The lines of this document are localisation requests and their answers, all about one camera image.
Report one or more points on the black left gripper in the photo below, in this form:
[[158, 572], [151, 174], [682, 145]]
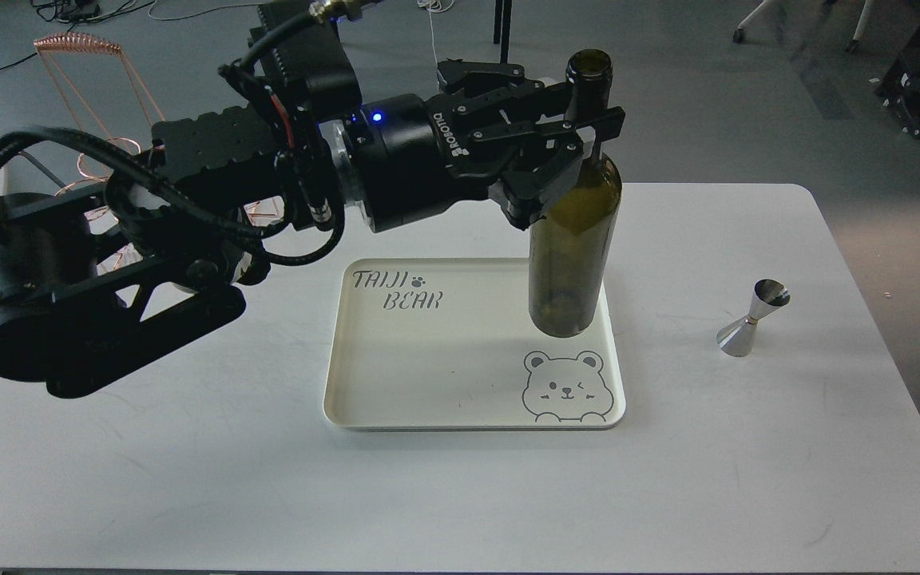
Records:
[[489, 134]]

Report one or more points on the dark green wine bottle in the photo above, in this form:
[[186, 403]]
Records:
[[569, 248]]

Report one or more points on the steel double jigger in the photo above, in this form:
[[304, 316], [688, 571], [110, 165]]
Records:
[[737, 339]]

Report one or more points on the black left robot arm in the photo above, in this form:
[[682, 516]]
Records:
[[67, 324]]

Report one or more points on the black table legs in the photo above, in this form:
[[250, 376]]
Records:
[[502, 21]]

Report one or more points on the office chair base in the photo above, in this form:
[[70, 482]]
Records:
[[740, 33]]

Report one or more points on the cream bear serving tray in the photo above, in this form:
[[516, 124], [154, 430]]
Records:
[[448, 344]]

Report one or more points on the copper wire wine rack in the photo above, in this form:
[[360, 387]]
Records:
[[195, 207]]

